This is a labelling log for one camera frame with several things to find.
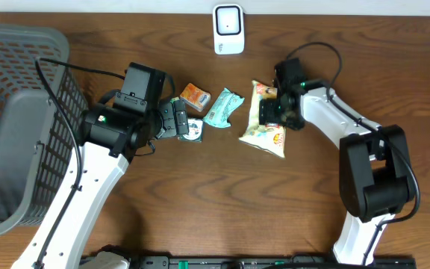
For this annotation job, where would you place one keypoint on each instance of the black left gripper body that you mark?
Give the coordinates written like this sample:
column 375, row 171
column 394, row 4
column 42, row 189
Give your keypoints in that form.
column 173, row 121

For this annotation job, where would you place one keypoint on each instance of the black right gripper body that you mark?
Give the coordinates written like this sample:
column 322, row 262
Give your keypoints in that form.
column 272, row 110

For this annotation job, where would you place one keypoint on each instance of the teal small snack box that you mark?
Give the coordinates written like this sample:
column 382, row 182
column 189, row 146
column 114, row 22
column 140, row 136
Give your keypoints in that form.
column 192, row 130

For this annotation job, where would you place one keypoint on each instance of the orange small snack box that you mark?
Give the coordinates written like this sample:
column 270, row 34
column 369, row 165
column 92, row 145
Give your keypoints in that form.
column 195, row 97

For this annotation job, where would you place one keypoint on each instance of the yellow snack bag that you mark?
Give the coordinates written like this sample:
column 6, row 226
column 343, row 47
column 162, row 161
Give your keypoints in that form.
column 268, row 137

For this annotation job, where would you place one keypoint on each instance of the teal snack packet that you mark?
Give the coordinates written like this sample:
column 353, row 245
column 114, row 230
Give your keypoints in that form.
column 226, row 103

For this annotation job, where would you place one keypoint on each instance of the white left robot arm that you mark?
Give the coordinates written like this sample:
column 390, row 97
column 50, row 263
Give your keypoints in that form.
column 111, row 138

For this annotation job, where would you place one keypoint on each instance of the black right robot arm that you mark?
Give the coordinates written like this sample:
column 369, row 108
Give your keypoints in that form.
column 377, row 184

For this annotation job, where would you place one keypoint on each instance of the white barcode scanner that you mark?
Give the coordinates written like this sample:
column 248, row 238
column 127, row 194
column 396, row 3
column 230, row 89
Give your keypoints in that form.
column 228, row 28

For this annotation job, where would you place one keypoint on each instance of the grey plastic mesh basket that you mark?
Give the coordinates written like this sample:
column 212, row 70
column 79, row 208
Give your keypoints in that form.
column 40, row 103

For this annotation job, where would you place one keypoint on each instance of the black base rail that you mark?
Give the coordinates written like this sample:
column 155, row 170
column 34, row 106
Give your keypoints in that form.
column 112, row 260

